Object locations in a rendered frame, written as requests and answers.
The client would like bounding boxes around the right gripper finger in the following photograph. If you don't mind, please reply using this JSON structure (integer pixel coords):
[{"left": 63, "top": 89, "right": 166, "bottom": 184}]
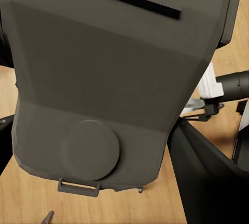
[{"left": 185, "top": 108, "right": 211, "bottom": 122}]

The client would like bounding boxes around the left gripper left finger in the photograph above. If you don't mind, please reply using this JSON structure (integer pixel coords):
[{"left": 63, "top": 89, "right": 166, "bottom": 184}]
[{"left": 0, "top": 115, "right": 15, "bottom": 175}]

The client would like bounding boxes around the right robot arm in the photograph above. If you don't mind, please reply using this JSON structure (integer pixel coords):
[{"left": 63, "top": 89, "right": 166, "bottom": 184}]
[{"left": 185, "top": 62, "right": 249, "bottom": 122}]

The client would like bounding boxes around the digital camera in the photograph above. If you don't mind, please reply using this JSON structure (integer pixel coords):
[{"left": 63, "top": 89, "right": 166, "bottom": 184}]
[{"left": 0, "top": 0, "right": 240, "bottom": 197}]

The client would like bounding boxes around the camera tripod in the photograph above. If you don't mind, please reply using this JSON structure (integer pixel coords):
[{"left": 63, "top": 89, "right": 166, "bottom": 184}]
[{"left": 137, "top": 97, "right": 224, "bottom": 193}]

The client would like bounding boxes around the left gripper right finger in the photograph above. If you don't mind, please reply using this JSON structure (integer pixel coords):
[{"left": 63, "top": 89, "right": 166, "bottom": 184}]
[{"left": 167, "top": 116, "right": 249, "bottom": 224}]

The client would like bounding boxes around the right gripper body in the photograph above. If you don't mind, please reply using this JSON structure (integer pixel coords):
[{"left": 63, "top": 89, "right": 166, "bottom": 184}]
[{"left": 204, "top": 72, "right": 244, "bottom": 116}]

